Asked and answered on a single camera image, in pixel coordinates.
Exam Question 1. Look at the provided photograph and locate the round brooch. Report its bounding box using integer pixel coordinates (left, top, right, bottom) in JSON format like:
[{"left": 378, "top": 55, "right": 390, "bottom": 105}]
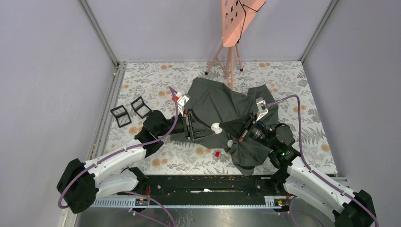
[
  {"left": 227, "top": 140, "right": 233, "bottom": 148},
  {"left": 211, "top": 123, "right": 223, "bottom": 134}
]

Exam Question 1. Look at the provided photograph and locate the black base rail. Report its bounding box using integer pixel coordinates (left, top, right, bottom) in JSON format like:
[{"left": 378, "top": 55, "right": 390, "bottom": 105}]
[{"left": 131, "top": 175, "right": 291, "bottom": 207}]

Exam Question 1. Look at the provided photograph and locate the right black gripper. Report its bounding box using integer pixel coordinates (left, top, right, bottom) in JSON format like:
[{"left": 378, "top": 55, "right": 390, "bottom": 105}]
[{"left": 219, "top": 111, "right": 278, "bottom": 150}]

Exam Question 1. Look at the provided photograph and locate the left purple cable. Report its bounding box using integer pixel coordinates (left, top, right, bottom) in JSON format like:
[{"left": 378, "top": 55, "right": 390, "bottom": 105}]
[{"left": 58, "top": 86, "right": 181, "bottom": 227}]

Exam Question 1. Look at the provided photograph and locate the purple cable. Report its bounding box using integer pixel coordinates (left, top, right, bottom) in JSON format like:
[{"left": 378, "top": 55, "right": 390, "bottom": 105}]
[
  {"left": 266, "top": 94, "right": 380, "bottom": 227},
  {"left": 58, "top": 86, "right": 181, "bottom": 227}
]

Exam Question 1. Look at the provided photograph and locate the dark grey t-shirt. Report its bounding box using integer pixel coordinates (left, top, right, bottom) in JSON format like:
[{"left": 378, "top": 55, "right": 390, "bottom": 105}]
[{"left": 185, "top": 78, "right": 274, "bottom": 176}]

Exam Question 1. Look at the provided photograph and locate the black frame display box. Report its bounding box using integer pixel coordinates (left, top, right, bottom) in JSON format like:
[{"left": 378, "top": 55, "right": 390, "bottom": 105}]
[
  {"left": 110, "top": 105, "right": 132, "bottom": 128},
  {"left": 130, "top": 96, "right": 152, "bottom": 119}
]

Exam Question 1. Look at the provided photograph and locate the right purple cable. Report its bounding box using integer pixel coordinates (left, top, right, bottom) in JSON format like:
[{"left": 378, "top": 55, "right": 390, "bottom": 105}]
[{"left": 266, "top": 94, "right": 380, "bottom": 227}]

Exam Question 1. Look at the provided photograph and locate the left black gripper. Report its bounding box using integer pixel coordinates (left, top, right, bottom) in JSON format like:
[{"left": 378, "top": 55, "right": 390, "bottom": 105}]
[{"left": 157, "top": 108, "right": 216, "bottom": 140}]

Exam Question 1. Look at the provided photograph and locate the pink music stand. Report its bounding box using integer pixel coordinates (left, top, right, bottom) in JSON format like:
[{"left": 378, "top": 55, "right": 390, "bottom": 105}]
[{"left": 204, "top": 0, "right": 266, "bottom": 90}]

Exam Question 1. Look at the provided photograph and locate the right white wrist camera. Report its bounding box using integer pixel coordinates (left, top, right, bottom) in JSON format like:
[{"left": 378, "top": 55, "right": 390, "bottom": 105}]
[{"left": 255, "top": 97, "right": 268, "bottom": 121}]

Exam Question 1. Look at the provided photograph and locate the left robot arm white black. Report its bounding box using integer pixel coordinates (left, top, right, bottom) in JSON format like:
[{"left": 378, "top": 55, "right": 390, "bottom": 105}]
[{"left": 56, "top": 110, "right": 222, "bottom": 214}]

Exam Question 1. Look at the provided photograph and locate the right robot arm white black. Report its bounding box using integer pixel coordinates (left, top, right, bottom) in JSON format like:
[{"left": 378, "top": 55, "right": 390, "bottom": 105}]
[{"left": 211, "top": 114, "right": 378, "bottom": 227}]

